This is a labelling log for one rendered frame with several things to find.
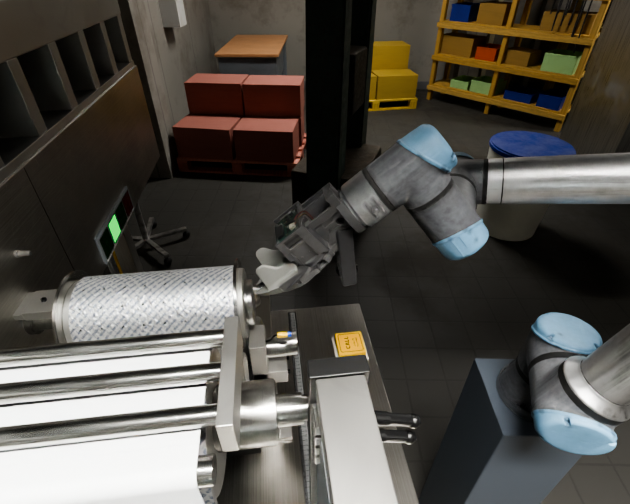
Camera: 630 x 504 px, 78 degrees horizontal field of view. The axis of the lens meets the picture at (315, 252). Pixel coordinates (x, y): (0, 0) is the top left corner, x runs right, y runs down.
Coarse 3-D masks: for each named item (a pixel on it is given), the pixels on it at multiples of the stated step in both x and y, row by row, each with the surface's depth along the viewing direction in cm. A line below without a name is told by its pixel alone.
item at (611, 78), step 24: (624, 0) 317; (624, 24) 317; (600, 48) 344; (624, 48) 316; (600, 72) 344; (624, 72) 315; (576, 96) 376; (600, 96) 343; (624, 96) 315; (576, 120) 375; (600, 120) 342; (624, 120) 314; (576, 144) 375; (600, 144) 341; (624, 144) 320
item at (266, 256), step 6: (258, 252) 63; (264, 252) 63; (270, 252) 63; (276, 252) 63; (258, 258) 63; (264, 258) 63; (270, 258) 64; (276, 258) 64; (282, 258) 64; (264, 264) 64; (270, 264) 64; (276, 264) 64; (258, 282) 65
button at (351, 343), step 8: (336, 336) 100; (344, 336) 100; (352, 336) 100; (360, 336) 100; (336, 344) 99; (344, 344) 98; (352, 344) 98; (360, 344) 98; (344, 352) 96; (352, 352) 96; (360, 352) 96
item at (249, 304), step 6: (246, 282) 63; (252, 282) 64; (246, 288) 62; (252, 288) 63; (246, 294) 61; (252, 294) 62; (246, 300) 61; (252, 300) 61; (246, 306) 60; (252, 306) 61; (246, 312) 61; (252, 312) 61; (246, 318) 61; (252, 318) 61; (252, 324) 63
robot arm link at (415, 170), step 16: (416, 128) 52; (432, 128) 50; (400, 144) 52; (416, 144) 50; (432, 144) 50; (448, 144) 50; (384, 160) 52; (400, 160) 51; (416, 160) 50; (432, 160) 50; (448, 160) 50; (368, 176) 53; (384, 176) 52; (400, 176) 51; (416, 176) 51; (432, 176) 51; (448, 176) 53; (384, 192) 52; (400, 192) 52; (416, 192) 52; (432, 192) 52
